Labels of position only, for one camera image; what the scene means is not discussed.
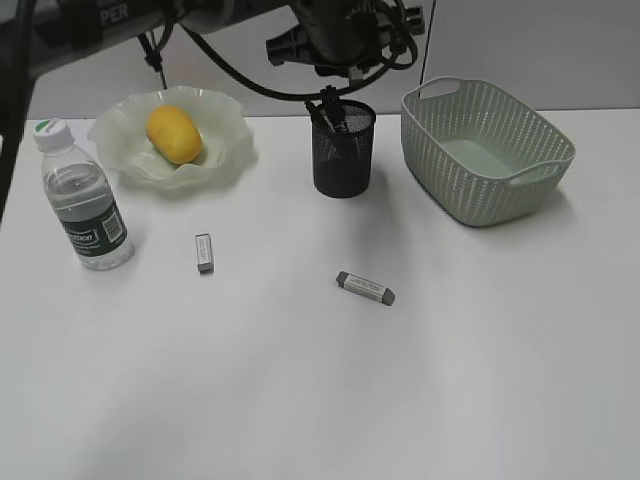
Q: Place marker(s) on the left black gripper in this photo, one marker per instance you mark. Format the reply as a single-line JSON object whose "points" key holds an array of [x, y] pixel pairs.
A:
{"points": [[349, 38]]}

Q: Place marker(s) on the black marker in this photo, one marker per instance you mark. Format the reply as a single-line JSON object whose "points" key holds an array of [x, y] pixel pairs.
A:
{"points": [[332, 113], [325, 134], [345, 146]]}

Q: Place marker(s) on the yellow mango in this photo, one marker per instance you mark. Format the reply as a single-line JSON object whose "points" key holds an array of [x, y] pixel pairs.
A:
{"points": [[173, 134]]}

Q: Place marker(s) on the long grey white eraser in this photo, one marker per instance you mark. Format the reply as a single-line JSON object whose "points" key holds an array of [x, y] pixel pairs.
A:
{"points": [[365, 288]]}

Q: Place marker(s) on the clear plastic water bottle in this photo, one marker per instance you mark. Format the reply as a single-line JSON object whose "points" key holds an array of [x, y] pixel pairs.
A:
{"points": [[81, 197]]}

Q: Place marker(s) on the black mesh pen holder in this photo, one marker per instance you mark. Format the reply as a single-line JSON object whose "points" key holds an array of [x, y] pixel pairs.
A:
{"points": [[332, 176]]}

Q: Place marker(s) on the pale green wavy plate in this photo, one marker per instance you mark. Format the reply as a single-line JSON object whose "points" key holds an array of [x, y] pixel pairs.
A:
{"points": [[228, 147]]}

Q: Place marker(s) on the green plastic woven basket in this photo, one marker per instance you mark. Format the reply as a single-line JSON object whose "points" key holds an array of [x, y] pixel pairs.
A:
{"points": [[482, 154]]}

